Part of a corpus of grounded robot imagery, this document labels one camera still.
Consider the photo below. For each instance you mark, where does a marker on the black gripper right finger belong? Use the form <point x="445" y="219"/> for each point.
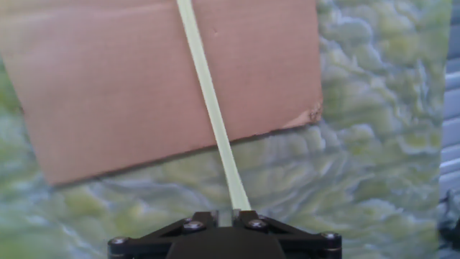
<point x="312" y="244"/>

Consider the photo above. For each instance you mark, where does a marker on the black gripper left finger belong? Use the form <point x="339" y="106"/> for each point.
<point x="143" y="244"/>

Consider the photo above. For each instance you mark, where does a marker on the pale green flyswatter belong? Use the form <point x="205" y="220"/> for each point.
<point x="212" y="104"/>

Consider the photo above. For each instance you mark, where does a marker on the green marble pattern mat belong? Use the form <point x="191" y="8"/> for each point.
<point x="341" y="180"/>

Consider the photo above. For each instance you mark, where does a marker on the brown cardboard sheet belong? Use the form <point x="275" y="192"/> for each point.
<point x="125" y="90"/>

